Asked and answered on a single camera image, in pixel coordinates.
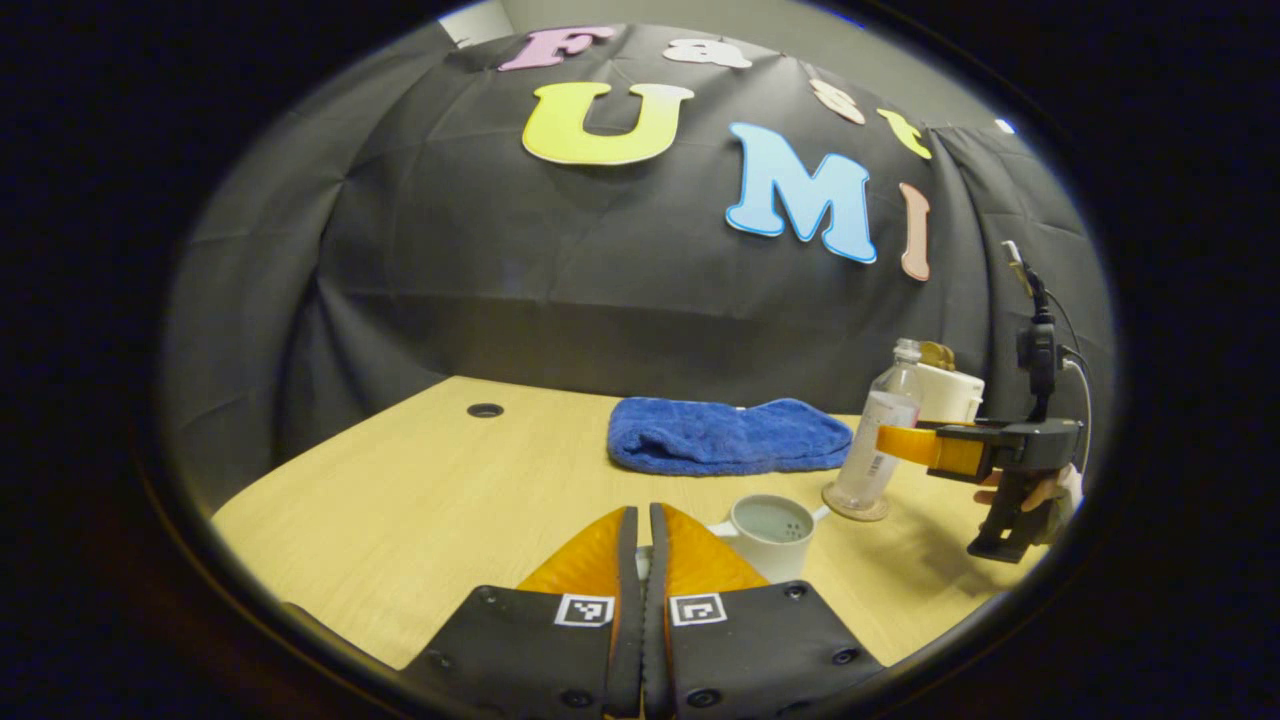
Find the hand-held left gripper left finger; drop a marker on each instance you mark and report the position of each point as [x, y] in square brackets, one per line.
[628, 640]

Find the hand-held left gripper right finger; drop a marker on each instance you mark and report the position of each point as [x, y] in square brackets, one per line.
[655, 650]

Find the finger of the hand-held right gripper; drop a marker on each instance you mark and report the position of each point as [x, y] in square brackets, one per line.
[955, 450]

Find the white teacup lid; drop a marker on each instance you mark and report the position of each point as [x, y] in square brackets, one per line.
[643, 560]

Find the clear plastic water bottle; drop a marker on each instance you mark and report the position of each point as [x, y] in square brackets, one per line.
[880, 410]

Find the round brown coaster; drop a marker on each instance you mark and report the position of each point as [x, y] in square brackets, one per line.
[855, 512]

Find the white teacup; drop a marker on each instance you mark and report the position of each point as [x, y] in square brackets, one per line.
[775, 555]

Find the white toaster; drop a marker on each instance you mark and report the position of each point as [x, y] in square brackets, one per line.
[952, 395]

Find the brown toast slice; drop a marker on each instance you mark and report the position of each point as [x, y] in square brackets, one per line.
[938, 354]

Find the blue towel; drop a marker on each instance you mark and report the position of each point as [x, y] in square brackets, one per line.
[720, 438]

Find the black backdrop cloth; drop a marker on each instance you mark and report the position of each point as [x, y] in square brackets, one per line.
[560, 290]

